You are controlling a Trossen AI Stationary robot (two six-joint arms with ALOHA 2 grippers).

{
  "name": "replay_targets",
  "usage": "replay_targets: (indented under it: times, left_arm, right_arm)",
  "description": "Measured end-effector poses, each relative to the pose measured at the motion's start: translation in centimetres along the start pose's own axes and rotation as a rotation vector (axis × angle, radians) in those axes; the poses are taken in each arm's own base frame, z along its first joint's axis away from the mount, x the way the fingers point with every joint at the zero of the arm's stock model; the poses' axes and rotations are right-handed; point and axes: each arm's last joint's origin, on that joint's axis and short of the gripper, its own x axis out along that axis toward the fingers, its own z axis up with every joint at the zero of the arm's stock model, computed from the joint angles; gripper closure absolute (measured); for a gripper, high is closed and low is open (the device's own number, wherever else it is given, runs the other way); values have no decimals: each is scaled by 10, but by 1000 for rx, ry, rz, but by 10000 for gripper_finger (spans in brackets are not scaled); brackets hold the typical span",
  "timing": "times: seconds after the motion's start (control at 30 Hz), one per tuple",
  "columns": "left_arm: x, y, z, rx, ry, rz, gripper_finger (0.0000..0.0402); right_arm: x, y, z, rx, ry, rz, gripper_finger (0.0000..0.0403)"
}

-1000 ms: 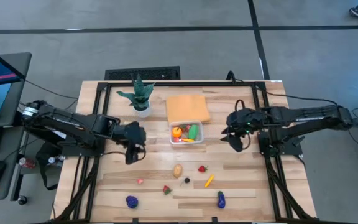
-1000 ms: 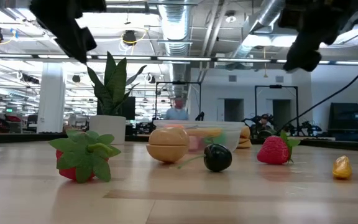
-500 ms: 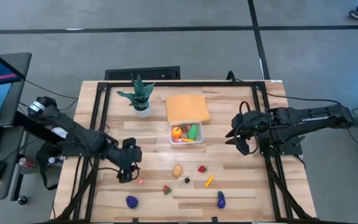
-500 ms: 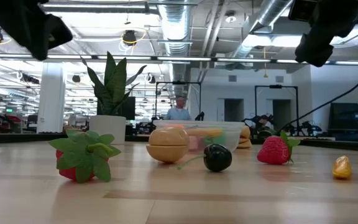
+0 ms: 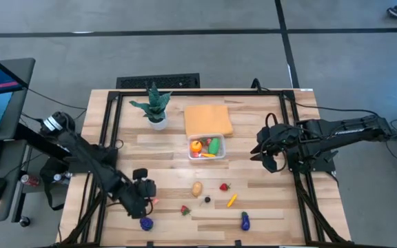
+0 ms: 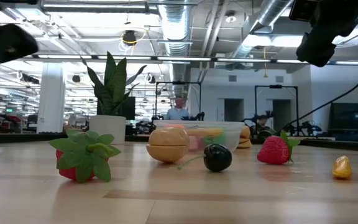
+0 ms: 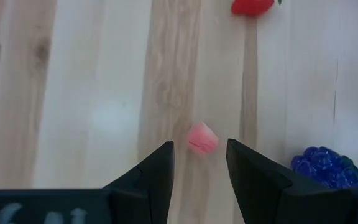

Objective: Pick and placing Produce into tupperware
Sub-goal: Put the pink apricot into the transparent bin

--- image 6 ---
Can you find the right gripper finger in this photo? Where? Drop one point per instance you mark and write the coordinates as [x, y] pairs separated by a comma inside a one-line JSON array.
[[315, 49]]

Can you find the red toy strawberry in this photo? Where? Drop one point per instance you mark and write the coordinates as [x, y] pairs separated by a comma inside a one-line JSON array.
[[84, 155], [273, 151]]

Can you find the yellow toy pepper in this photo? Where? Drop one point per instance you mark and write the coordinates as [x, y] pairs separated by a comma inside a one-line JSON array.
[[342, 168]]

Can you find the green toy fruit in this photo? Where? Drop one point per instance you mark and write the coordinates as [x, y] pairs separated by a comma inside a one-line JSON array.
[[216, 139]]

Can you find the black toy cherry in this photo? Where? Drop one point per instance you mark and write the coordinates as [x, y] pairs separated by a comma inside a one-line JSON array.
[[217, 158]]

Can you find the small red round toy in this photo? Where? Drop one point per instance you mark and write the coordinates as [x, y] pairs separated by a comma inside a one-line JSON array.
[[194, 143]]

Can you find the tan toy potato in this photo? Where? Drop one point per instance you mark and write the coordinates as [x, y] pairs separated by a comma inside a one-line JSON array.
[[166, 144]]

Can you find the black background robot arm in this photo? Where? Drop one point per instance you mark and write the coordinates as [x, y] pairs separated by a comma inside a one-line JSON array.
[[261, 123], [303, 127]]

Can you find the clear plastic tupperware container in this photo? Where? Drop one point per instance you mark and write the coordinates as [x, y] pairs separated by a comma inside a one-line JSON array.
[[233, 133]]

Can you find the white column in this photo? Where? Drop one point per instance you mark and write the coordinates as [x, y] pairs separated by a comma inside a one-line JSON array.
[[51, 99]]

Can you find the black equipment cabinet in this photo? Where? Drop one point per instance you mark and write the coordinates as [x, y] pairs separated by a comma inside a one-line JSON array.
[[351, 118]]

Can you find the folded orange cloth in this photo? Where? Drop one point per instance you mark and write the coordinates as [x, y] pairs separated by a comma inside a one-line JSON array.
[[245, 138]]

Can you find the green plant in white pot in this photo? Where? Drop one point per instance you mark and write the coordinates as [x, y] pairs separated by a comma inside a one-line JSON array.
[[107, 129]]

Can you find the black background monitor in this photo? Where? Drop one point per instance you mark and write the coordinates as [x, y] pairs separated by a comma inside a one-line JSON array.
[[130, 109]]

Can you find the person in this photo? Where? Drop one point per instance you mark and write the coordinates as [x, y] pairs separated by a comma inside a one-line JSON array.
[[177, 112]]

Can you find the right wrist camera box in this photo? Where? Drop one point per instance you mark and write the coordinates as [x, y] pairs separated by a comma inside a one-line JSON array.
[[303, 9]]

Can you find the black gantry frame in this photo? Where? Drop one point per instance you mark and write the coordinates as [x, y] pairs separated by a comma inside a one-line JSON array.
[[275, 86], [179, 83]]

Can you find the silver spiral air duct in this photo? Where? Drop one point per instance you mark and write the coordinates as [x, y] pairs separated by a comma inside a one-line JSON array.
[[176, 31], [269, 12]]

